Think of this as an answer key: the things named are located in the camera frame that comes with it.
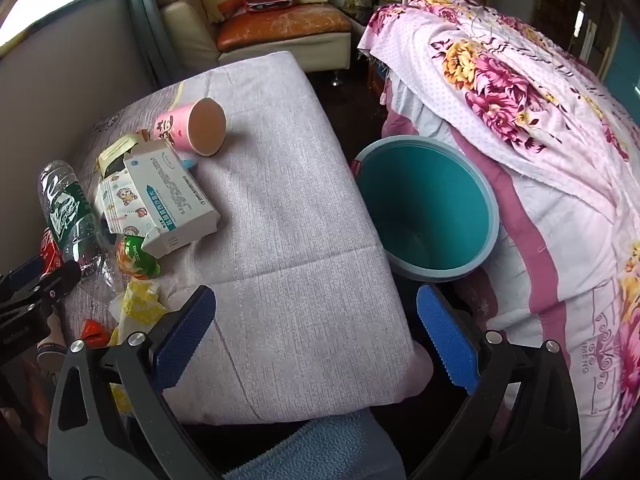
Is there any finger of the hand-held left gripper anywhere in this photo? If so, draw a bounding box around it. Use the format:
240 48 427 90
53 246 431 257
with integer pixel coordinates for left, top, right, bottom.
0 260 82 328
0 256 45 297

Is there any pink paper cup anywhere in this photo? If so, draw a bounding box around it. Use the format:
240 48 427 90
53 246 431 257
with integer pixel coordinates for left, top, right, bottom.
152 97 228 157

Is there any clear plastic bottle green label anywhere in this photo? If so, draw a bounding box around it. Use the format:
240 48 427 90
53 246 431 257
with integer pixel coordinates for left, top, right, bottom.
37 160 118 291

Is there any teal trash bin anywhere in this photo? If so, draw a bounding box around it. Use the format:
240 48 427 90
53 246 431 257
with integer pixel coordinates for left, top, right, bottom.
352 135 501 282

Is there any cartoon print packet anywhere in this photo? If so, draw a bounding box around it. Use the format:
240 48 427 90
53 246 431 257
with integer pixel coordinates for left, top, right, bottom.
95 170 161 238

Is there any wooden cabinet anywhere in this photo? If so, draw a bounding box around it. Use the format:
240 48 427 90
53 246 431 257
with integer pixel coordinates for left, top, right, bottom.
532 0 621 76

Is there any grey padded headboard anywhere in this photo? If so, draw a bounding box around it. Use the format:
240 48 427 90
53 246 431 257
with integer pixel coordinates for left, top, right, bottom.
0 0 156 271

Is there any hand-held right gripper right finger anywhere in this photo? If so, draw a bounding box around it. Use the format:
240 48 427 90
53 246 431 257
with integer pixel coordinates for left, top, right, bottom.
407 282 583 480

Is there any teal door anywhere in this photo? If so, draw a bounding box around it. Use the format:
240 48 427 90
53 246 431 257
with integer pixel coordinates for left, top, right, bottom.
602 10 640 106

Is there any yellow wrapper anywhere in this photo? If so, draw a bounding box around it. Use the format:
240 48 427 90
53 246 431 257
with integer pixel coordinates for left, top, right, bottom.
107 280 168 346

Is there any orange leather seat cushion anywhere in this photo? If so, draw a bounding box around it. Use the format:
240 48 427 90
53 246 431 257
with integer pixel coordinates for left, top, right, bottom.
216 2 353 53

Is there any cream sofa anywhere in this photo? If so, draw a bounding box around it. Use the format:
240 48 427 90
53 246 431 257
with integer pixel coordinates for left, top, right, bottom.
152 0 353 86

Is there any orange wrapper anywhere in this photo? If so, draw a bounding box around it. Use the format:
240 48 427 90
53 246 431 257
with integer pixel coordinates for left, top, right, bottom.
80 319 113 348

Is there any blue towel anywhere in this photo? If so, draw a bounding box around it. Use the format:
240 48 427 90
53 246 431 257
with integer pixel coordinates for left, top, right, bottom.
222 410 406 480

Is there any green orange jelly cup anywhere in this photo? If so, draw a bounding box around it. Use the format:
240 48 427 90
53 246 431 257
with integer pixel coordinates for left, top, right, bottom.
116 236 162 281

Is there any white cardboard box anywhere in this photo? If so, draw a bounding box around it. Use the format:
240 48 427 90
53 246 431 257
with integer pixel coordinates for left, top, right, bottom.
122 139 222 260

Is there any red plastic snack packet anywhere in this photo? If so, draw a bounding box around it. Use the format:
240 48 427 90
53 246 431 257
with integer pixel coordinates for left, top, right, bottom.
39 227 66 273

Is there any blue grey curtain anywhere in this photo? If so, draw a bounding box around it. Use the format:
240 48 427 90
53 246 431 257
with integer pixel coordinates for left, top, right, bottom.
112 0 173 93

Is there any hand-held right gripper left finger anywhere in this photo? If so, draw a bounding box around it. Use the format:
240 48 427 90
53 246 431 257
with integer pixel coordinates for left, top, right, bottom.
47 285 226 480

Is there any pink floral quilt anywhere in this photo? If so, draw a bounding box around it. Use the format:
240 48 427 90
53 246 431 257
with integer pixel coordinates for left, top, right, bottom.
357 0 640 480

